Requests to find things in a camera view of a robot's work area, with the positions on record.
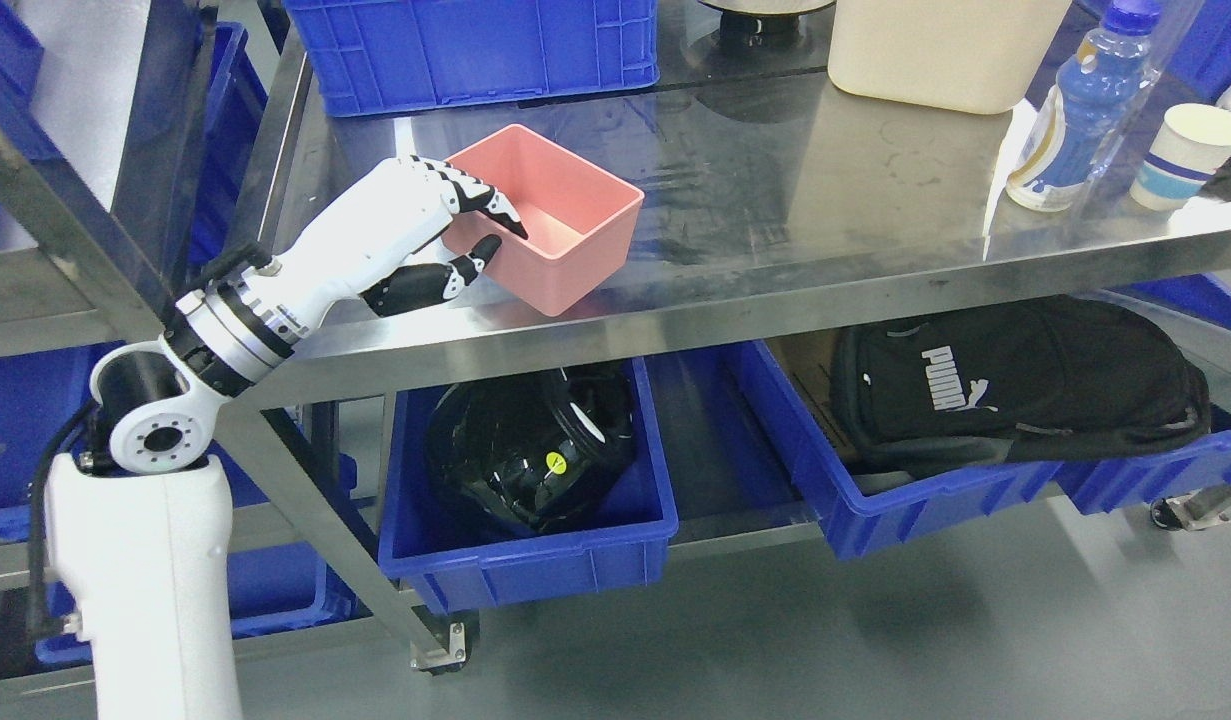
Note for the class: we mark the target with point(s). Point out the cream plastic container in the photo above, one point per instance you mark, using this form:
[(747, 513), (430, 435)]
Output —
[(973, 56)]

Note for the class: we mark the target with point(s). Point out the pink plastic storage box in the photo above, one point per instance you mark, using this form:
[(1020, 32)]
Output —
[(580, 219)]

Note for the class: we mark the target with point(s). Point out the blue bin lower left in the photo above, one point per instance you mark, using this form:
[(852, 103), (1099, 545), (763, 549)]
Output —
[(271, 590)]

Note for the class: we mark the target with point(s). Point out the steel work table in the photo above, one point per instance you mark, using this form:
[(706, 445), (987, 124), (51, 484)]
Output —
[(773, 204)]

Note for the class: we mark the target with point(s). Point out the blue crate on table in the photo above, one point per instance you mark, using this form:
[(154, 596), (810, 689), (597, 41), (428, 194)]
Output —
[(386, 57)]

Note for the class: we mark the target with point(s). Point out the black Puma backpack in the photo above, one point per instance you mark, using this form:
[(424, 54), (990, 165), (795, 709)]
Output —
[(1056, 379)]

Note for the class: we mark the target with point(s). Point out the white blue paper cup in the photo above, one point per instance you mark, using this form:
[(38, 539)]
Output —
[(1192, 144)]

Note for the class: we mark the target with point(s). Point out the blue bin with helmet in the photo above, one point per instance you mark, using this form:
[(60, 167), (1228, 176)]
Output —
[(623, 543)]

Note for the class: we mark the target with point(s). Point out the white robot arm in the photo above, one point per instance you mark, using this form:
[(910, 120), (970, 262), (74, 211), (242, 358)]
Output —
[(130, 520)]

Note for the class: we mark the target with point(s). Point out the blue bin with backpack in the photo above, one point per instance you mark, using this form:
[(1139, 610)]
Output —
[(855, 524)]

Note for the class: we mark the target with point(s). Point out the black glossy helmet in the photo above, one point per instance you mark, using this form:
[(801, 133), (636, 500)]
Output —
[(533, 453)]

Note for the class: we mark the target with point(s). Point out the blue drink bottle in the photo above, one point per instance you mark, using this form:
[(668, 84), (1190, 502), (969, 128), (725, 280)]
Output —
[(1091, 92)]

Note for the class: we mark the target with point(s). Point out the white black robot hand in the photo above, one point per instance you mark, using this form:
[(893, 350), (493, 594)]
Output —
[(358, 245)]

